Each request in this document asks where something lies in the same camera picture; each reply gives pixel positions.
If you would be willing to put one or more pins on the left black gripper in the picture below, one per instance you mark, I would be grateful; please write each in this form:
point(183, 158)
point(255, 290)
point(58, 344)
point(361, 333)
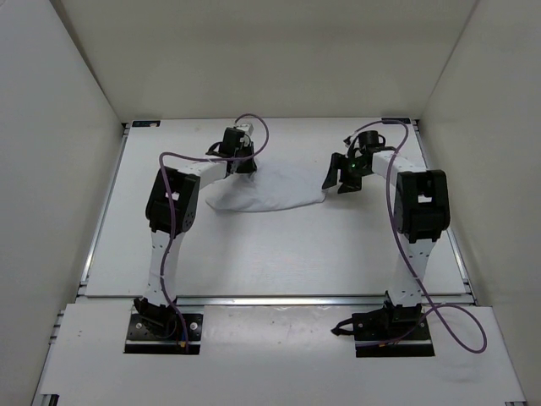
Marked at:
point(249, 168)

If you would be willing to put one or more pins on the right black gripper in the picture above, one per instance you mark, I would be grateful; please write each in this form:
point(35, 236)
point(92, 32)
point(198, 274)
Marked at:
point(338, 161)

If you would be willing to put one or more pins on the white skirt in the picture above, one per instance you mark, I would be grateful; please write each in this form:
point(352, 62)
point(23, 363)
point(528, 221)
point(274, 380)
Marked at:
point(273, 187)

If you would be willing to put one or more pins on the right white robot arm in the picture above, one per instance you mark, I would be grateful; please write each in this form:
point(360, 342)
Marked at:
point(417, 200)

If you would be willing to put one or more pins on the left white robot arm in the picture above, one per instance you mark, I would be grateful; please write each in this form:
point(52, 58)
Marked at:
point(172, 205)

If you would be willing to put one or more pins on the right corner label sticker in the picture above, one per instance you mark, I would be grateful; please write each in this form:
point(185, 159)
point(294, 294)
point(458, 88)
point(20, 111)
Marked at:
point(397, 121)

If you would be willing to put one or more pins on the corner label sticker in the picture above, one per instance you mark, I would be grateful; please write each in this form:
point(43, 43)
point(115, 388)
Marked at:
point(145, 123)
point(397, 121)

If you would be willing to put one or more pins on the left corner label sticker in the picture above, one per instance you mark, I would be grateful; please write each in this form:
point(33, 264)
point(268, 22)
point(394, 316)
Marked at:
point(145, 123)

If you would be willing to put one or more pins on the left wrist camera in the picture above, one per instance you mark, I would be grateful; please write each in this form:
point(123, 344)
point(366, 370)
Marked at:
point(246, 128)

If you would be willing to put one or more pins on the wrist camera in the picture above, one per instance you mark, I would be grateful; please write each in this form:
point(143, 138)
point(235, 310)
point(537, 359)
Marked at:
point(364, 140)
point(246, 128)

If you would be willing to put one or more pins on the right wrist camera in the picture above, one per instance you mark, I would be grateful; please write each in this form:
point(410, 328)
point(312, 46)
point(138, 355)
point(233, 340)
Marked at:
point(364, 140)

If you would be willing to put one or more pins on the aluminium table frame rail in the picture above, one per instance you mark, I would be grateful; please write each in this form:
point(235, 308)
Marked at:
point(340, 251)

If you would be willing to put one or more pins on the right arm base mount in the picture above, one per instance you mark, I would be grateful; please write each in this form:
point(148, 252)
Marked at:
point(392, 331)

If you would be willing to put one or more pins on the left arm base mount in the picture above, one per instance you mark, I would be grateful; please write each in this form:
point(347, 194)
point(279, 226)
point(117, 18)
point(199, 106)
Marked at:
point(159, 330)

